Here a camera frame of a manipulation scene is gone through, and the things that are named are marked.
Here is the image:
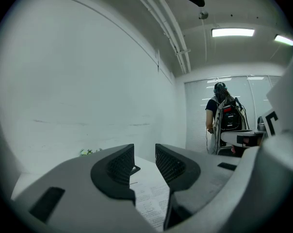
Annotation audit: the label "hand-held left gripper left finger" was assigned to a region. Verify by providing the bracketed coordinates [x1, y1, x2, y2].
[10, 144, 160, 233]

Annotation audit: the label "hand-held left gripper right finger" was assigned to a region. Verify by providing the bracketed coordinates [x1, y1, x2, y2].
[155, 144, 242, 231]

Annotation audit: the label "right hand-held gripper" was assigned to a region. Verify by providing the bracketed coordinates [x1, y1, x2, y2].
[165, 47, 293, 233]

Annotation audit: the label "white printed book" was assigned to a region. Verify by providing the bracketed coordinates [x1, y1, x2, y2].
[129, 164, 172, 232]

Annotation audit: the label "small white flower bunch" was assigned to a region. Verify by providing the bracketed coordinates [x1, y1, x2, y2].
[79, 148, 103, 157]

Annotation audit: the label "white desk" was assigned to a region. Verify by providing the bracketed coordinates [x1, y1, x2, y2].
[220, 129, 267, 146]

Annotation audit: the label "white window blinds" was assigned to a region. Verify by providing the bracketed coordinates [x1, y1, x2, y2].
[184, 75, 283, 155]

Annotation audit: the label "rectangular ceiling light panel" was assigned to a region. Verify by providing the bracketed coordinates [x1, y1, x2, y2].
[211, 28, 255, 37]
[274, 34, 293, 46]

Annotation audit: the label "white ceiling pipes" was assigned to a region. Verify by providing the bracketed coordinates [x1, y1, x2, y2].
[126, 0, 192, 74]

